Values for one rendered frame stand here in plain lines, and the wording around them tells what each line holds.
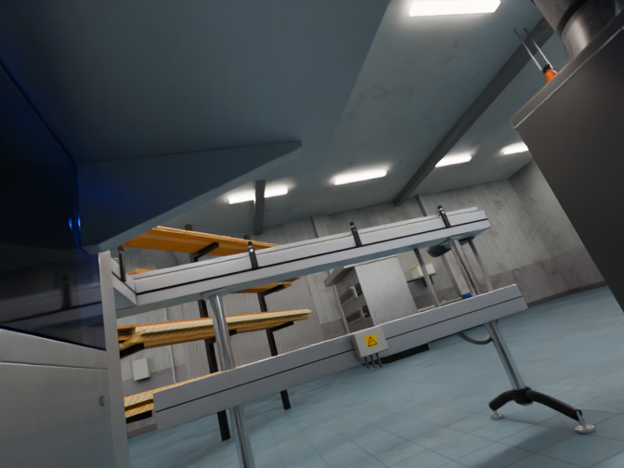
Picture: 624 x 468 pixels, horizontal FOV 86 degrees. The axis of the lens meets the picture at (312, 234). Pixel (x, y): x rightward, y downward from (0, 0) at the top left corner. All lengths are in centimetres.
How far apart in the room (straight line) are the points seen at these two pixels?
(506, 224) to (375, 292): 634
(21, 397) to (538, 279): 1156
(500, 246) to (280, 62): 1096
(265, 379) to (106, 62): 110
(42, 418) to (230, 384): 97
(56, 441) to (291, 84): 46
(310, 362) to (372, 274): 517
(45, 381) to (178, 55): 35
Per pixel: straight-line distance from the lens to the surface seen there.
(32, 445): 37
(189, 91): 48
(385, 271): 656
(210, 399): 132
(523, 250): 1172
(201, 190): 54
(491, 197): 1192
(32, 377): 38
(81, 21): 43
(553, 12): 75
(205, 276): 135
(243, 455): 135
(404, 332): 149
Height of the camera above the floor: 52
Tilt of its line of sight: 19 degrees up
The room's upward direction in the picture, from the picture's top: 17 degrees counter-clockwise
